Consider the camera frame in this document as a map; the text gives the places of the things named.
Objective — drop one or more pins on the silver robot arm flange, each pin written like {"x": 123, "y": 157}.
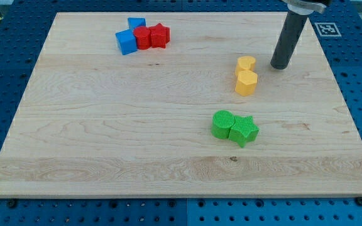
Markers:
{"x": 306, "y": 7}

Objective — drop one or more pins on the green circle block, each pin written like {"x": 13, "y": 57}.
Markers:
{"x": 222, "y": 121}

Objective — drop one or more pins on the yellow hexagon block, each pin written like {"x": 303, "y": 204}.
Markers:
{"x": 246, "y": 82}

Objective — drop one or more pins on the red circle block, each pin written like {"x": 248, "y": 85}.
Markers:
{"x": 143, "y": 37}

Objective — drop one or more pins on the light wooden board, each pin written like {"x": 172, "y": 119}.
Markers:
{"x": 93, "y": 123}

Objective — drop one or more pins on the green star block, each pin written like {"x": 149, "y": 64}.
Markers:
{"x": 243, "y": 131}

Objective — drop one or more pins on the red star block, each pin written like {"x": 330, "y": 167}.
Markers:
{"x": 160, "y": 35}

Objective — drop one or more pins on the yellow heart block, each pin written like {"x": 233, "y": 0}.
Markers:
{"x": 245, "y": 63}

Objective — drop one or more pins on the blue cube block front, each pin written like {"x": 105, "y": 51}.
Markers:
{"x": 126, "y": 42}

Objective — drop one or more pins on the blue block rear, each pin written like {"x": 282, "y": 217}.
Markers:
{"x": 136, "y": 22}

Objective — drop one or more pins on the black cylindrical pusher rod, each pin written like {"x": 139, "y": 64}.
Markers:
{"x": 289, "y": 36}

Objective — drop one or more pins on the white fiducial marker tag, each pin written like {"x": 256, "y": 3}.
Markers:
{"x": 327, "y": 29}

